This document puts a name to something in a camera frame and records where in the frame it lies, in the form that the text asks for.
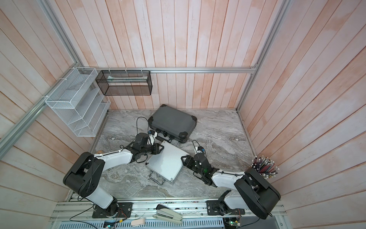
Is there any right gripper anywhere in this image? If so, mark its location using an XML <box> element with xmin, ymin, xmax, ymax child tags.
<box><xmin>181</xmin><ymin>155</ymin><xmax>205</xmax><ymax>177</ymax></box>

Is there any silver aluminium poker case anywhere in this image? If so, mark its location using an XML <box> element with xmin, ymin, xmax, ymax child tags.
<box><xmin>145</xmin><ymin>141</ymin><xmax>189</xmax><ymax>186</ymax></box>

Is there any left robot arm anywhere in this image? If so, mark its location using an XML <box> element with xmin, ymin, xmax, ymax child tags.
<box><xmin>63</xmin><ymin>133</ymin><xmax>164</xmax><ymax>215</ymax></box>

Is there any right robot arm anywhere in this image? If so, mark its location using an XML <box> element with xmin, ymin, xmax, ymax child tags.
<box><xmin>181</xmin><ymin>153</ymin><xmax>281</xmax><ymax>219</ymax></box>

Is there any dark grey poker case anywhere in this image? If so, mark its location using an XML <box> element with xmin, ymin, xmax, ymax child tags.
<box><xmin>148</xmin><ymin>104</ymin><xmax>197</xmax><ymax>143</ymax></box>

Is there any grey stapler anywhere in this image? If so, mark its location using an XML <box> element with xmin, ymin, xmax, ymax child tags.
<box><xmin>153</xmin><ymin>204</ymin><xmax>183</xmax><ymax>225</ymax></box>

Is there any pink eraser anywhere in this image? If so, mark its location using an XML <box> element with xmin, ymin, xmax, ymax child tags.
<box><xmin>131</xmin><ymin>218</ymin><xmax>145</xmax><ymax>227</ymax></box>

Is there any red pencil cup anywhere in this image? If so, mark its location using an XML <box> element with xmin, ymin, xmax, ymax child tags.
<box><xmin>251</xmin><ymin>156</ymin><xmax>279</xmax><ymax>179</ymax></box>

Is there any black mesh basket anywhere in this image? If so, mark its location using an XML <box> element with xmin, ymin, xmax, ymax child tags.
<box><xmin>96</xmin><ymin>70</ymin><xmax>153</xmax><ymax>96</ymax></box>

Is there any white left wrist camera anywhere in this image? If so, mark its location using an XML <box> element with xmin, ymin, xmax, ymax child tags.
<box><xmin>147</xmin><ymin>130</ymin><xmax>158</xmax><ymax>145</ymax></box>

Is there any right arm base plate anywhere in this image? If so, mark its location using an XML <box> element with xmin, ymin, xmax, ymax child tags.
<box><xmin>206</xmin><ymin>200</ymin><xmax>245</xmax><ymax>216</ymax></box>

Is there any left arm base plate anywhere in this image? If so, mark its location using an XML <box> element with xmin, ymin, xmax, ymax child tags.
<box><xmin>92</xmin><ymin>202</ymin><xmax>133</xmax><ymax>219</ymax></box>

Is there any white wire mesh shelf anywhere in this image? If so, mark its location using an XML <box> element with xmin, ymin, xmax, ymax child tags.
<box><xmin>45</xmin><ymin>67</ymin><xmax>111</xmax><ymax>137</ymax></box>

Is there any aluminium frame rail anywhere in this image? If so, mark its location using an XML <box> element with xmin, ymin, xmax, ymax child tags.
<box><xmin>96</xmin><ymin>67</ymin><xmax>256</xmax><ymax>73</ymax></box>

